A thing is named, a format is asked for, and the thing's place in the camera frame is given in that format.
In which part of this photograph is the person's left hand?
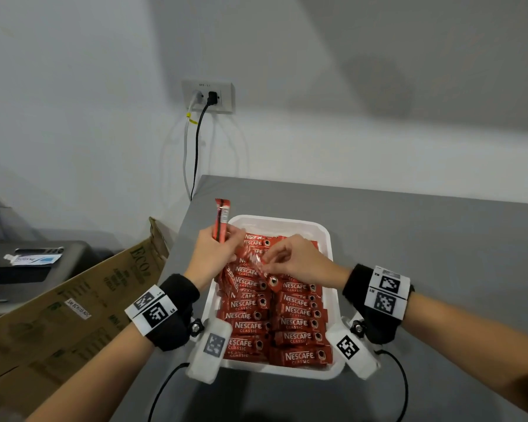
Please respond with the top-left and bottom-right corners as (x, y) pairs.
(184, 223), (247, 293)

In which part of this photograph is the person's right hand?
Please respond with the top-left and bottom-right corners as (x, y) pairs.
(262, 234), (353, 291)

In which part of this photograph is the white plastic tray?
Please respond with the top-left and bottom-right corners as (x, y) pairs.
(198, 215), (347, 382)

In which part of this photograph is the bunch of Nescafe sachets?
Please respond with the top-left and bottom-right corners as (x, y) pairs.
(212, 198), (232, 244)

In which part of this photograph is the pile of red Nescafe sachets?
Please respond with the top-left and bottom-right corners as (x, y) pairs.
(215, 232), (334, 369)

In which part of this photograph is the person's left forearm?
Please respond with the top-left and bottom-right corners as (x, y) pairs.
(26, 322), (155, 422)

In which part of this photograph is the person's right forearm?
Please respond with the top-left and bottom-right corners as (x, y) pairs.
(402, 292), (528, 420)

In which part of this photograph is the black right wristband with markers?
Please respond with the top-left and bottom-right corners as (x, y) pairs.
(342, 264), (415, 346)

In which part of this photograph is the black wristband with markers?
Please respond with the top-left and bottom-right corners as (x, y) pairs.
(124, 273), (201, 352)
(342, 264), (415, 346)

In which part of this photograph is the black left wristband with markers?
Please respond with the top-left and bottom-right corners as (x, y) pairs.
(124, 273), (201, 352)

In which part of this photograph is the flat black device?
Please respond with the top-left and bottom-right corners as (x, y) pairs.
(13, 246), (66, 256)

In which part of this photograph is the white and blue packet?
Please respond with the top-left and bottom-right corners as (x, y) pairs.
(3, 253), (62, 266)

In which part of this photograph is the dark grey printer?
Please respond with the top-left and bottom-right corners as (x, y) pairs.
(0, 240), (97, 324)

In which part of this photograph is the brown cardboard box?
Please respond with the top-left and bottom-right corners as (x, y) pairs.
(0, 217), (170, 420)

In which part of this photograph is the black power cable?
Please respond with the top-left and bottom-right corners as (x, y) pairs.
(189, 104), (211, 202)

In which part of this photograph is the white power cable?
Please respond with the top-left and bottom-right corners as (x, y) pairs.
(182, 91), (202, 199)

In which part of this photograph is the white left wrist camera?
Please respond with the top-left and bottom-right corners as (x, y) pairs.
(185, 318), (233, 385)

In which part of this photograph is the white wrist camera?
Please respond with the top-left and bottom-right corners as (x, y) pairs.
(325, 316), (381, 381)
(185, 318), (233, 385)

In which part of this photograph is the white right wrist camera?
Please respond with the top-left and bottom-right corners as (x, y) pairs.
(325, 316), (381, 381)

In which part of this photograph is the black left camera cable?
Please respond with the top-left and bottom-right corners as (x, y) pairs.
(147, 362), (190, 422)

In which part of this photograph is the black camera cable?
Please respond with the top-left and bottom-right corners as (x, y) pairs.
(376, 349), (409, 422)
(147, 362), (190, 422)

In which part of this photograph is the black right camera cable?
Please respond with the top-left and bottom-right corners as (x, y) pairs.
(376, 349), (409, 422)

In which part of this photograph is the grey wall socket plate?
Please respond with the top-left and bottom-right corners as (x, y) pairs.
(181, 79), (236, 115)

